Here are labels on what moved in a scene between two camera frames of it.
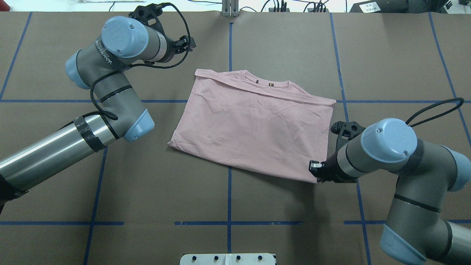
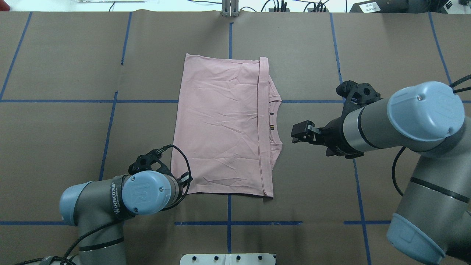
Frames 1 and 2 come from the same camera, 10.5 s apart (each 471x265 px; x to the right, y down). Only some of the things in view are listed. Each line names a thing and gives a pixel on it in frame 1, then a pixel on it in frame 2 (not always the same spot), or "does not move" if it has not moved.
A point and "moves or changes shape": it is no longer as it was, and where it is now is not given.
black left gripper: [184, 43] to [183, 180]
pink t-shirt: [253, 123] moves or changes shape
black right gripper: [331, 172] to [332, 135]
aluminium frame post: [230, 8] does not move
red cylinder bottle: [4, 7] does not move
